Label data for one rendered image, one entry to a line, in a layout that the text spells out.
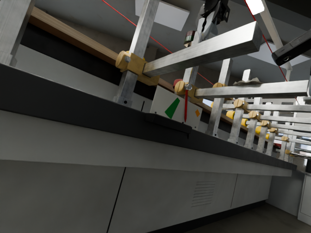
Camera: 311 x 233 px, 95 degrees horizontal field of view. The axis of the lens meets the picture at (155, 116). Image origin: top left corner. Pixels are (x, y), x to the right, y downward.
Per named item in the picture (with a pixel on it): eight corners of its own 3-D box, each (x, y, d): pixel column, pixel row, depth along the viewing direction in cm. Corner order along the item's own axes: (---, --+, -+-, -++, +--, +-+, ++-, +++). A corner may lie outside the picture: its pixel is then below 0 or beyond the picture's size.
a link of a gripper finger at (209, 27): (217, 45, 50) (223, 21, 51) (208, 34, 46) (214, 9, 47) (209, 47, 52) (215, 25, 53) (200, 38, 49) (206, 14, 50)
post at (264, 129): (261, 159, 116) (272, 103, 120) (260, 159, 113) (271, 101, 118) (256, 158, 118) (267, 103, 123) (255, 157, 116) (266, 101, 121)
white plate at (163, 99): (197, 131, 61) (203, 108, 62) (150, 114, 45) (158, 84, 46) (196, 131, 61) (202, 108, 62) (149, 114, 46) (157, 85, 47)
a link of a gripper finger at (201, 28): (209, 47, 52) (215, 25, 53) (200, 38, 49) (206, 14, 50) (202, 50, 55) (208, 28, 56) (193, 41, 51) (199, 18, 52)
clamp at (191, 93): (202, 103, 61) (205, 92, 62) (182, 92, 53) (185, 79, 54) (192, 103, 66) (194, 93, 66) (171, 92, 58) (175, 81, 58)
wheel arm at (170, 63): (258, 57, 21) (264, 31, 22) (250, 45, 19) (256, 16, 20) (128, 84, 56) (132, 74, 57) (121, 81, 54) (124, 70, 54)
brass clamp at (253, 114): (263, 122, 106) (264, 116, 107) (257, 118, 98) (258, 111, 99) (253, 121, 111) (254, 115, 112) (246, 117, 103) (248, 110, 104)
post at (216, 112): (213, 148, 71) (233, 59, 75) (209, 147, 69) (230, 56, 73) (207, 146, 74) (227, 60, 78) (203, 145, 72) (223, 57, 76)
